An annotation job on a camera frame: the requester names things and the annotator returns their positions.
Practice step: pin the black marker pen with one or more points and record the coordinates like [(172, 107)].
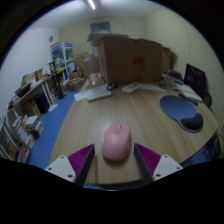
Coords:
[(188, 100)]

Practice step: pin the blue round mouse pad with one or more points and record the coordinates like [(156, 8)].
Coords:
[(178, 108)]

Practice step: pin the blue white display cabinet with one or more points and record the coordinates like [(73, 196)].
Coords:
[(61, 55)]

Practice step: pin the black chair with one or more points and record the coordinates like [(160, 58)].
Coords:
[(208, 99)]

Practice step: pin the wooden side desk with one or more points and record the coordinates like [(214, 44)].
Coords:
[(31, 91)]

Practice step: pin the translucent plastic bag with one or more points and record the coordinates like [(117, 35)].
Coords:
[(90, 66)]

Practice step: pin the round wall clock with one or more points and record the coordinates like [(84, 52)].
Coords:
[(51, 38)]

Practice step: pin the ceiling tube light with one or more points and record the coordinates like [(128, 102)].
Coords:
[(91, 4)]

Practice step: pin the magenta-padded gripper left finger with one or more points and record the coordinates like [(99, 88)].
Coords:
[(60, 166)]

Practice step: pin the black monitor screen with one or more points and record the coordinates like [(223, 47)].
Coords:
[(195, 79)]

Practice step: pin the shelf unit with books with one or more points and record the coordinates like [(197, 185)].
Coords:
[(20, 136)]

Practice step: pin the white rectangular bar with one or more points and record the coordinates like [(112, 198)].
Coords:
[(99, 96)]

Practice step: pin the pink computer mouse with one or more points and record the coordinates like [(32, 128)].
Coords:
[(116, 143)]

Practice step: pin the open brown cardboard box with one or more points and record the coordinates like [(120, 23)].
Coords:
[(166, 58)]

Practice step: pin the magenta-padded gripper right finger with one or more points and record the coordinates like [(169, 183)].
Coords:
[(166, 165)]

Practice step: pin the door with transom window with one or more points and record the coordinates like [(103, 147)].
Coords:
[(100, 27)]

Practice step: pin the white remote control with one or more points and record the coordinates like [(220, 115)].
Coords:
[(130, 88)]

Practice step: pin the large brown cardboard box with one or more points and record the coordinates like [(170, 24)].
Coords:
[(126, 61)]

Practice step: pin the dark storage bag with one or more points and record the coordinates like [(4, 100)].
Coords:
[(174, 73)]

